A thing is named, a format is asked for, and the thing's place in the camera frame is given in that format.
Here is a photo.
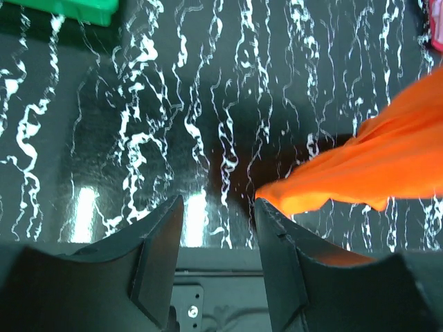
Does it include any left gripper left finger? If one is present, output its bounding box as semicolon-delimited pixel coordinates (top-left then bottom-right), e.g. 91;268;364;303
1;196;183;331

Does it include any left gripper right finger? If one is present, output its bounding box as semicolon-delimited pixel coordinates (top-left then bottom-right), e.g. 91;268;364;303
255;199;442;331

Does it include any orange t shirt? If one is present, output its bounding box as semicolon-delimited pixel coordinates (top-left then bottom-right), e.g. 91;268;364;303
255;68;442;216

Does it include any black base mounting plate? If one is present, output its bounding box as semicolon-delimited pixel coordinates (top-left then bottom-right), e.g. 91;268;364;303
168;248;271;331

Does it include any green plastic bin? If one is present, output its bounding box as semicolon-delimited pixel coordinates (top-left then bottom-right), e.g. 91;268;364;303
8;0;119;27

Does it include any folded pink t shirt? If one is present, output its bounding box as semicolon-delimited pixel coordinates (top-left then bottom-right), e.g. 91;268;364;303
428;0;442;52

